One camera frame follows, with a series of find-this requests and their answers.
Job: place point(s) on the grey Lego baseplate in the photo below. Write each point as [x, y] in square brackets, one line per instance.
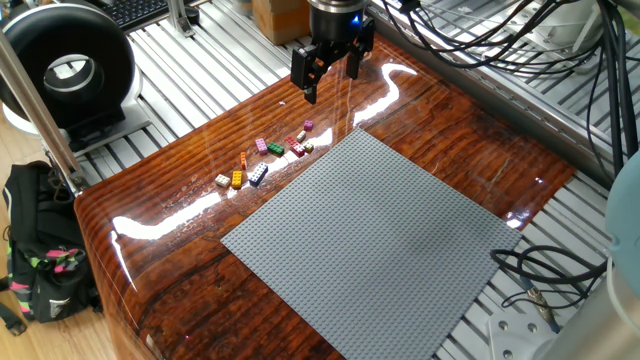
[370, 240]

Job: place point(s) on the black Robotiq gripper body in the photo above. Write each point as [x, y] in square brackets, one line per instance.
[335, 22]

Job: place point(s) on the yellow Lego brick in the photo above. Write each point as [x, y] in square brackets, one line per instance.
[236, 179]

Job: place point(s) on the brown cardboard box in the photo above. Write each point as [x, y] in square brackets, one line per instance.
[275, 20]

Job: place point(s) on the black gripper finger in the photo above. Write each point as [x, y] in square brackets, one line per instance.
[356, 57]
[306, 67]

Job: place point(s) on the short aluminium upright bracket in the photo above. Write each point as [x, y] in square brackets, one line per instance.
[177, 15]

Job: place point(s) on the pink Lego brick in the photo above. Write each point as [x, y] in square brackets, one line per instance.
[261, 146]

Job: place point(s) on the red Lego brick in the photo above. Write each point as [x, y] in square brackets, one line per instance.
[295, 146]

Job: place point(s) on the small magenta Lego brick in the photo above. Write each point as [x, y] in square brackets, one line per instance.
[308, 125]

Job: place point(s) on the aluminium frame post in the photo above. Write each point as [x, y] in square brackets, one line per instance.
[30, 105]

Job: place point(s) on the black backpack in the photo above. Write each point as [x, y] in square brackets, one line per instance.
[45, 225]

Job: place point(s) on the small white Lego brick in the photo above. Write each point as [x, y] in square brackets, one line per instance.
[301, 136]

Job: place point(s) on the small lime Lego brick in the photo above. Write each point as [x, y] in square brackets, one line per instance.
[308, 147]

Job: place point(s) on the wide white Lego brick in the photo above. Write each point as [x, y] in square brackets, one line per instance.
[222, 180]

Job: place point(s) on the thin orange Lego brick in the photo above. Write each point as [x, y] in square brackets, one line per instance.
[243, 160]

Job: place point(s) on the silver robot mounting plate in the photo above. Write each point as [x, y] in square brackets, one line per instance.
[515, 335]

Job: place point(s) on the black keyboard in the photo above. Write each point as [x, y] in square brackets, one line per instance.
[135, 12]

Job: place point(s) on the dark green Lego brick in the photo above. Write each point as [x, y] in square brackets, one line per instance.
[275, 148]

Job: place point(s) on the silver perforated mount plate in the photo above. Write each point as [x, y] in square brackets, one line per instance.
[565, 30]

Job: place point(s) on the long blue Lego brick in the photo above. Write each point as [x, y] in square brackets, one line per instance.
[258, 174]

